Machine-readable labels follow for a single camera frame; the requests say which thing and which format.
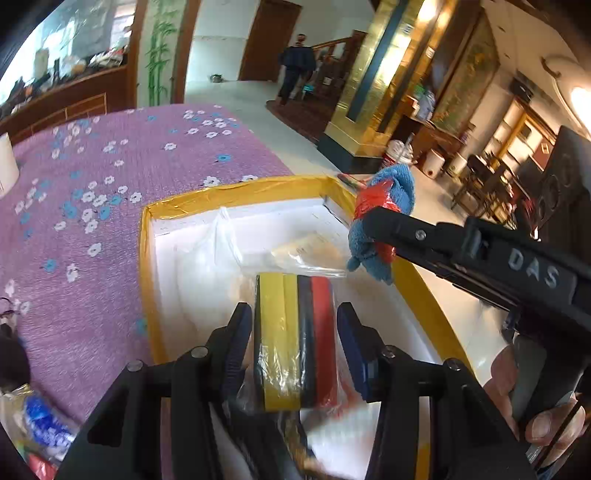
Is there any wooden chair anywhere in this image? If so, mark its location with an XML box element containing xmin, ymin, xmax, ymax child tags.
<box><xmin>452</xmin><ymin>154</ymin><xmax>514</xmax><ymax>223</ymax></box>

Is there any gold pillar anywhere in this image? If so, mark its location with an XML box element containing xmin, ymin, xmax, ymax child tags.
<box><xmin>318</xmin><ymin>0</ymin><xmax>445</xmax><ymax>175</ymax></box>

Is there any bamboo painted panel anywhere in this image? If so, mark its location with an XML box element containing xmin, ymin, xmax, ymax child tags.
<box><xmin>137</xmin><ymin>0</ymin><xmax>191</xmax><ymax>108</ymax></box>

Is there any yellow black red sponge pack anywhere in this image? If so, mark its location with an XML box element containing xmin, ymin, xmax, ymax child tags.
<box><xmin>253</xmin><ymin>272</ymin><xmax>340</xmax><ymax>411</ymax></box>

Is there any large landscape painting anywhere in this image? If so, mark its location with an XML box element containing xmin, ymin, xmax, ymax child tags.
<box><xmin>431</xmin><ymin>14</ymin><xmax>502</xmax><ymax>136</ymax></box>

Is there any person's right hand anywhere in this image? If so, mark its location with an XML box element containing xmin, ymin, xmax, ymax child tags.
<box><xmin>484</xmin><ymin>345</ymin><xmax>591</xmax><ymax>469</ymax></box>

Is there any wooden sideboard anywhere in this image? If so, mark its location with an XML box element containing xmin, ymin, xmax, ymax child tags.
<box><xmin>0</xmin><ymin>65</ymin><xmax>131</xmax><ymax>141</ymax></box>

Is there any wooden staircase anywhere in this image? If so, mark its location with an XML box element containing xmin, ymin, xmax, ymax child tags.
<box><xmin>267</xmin><ymin>30</ymin><xmax>366</xmax><ymax>145</ymax></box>

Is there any red white bucket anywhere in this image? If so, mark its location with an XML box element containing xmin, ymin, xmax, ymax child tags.
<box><xmin>382</xmin><ymin>141</ymin><xmax>413</xmax><ymax>170</ymax></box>

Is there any blue towel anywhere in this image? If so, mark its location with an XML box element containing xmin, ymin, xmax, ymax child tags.
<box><xmin>346</xmin><ymin>165</ymin><xmax>416</xmax><ymax>284</ymax></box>

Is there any red plastic bag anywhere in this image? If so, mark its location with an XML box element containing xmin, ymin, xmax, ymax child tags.
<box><xmin>355</xmin><ymin>181</ymin><xmax>399</xmax><ymax>265</ymax></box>

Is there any large etched mirror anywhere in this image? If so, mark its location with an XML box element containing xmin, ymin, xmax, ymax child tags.
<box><xmin>0</xmin><ymin>0</ymin><xmax>139</xmax><ymax>102</ymax></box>

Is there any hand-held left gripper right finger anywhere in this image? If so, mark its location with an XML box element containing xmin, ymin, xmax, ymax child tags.
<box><xmin>337</xmin><ymin>302</ymin><xmax>539</xmax><ymax>480</ymax></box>

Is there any white plastic jar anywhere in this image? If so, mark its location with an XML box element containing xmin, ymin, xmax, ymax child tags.
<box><xmin>0</xmin><ymin>134</ymin><xmax>20</xmax><ymax>199</ymax></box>

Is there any white plastic bag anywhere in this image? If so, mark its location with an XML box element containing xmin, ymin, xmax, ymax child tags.
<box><xmin>203</xmin><ymin>208</ymin><xmax>347</xmax><ymax>278</ymax></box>

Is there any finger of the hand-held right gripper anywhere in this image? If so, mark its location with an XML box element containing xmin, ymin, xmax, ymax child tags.
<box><xmin>362</xmin><ymin>206</ymin><xmax>468</xmax><ymax>259</ymax></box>
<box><xmin>397</xmin><ymin>249</ymin><xmax>506</xmax><ymax>315</ymax></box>

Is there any yellow cardboard box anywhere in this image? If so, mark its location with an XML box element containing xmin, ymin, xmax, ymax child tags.
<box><xmin>139</xmin><ymin>174</ymin><xmax>472</xmax><ymax>480</ymax></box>

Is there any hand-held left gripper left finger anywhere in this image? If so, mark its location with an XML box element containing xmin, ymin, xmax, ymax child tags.
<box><xmin>55</xmin><ymin>302</ymin><xmax>259</xmax><ymax>480</ymax></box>

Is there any blue water jug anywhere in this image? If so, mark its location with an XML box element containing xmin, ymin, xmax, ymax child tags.
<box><xmin>418</xmin><ymin>88</ymin><xmax>437</xmax><ymax>121</ymax></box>

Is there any purple floral tablecloth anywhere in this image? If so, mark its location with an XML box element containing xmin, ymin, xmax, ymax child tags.
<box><xmin>0</xmin><ymin>104</ymin><xmax>296</xmax><ymax>480</ymax></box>

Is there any black motor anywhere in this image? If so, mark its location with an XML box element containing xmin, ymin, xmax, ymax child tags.
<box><xmin>0</xmin><ymin>323</ymin><xmax>31</xmax><ymax>393</ymax></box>

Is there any blue white toilet roll pack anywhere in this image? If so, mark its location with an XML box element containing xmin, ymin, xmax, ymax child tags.
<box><xmin>0</xmin><ymin>385</ymin><xmax>79</xmax><ymax>467</ymax></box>

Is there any wooden door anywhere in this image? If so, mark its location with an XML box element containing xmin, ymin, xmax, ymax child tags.
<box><xmin>239</xmin><ymin>0</ymin><xmax>302</xmax><ymax>83</ymax></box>

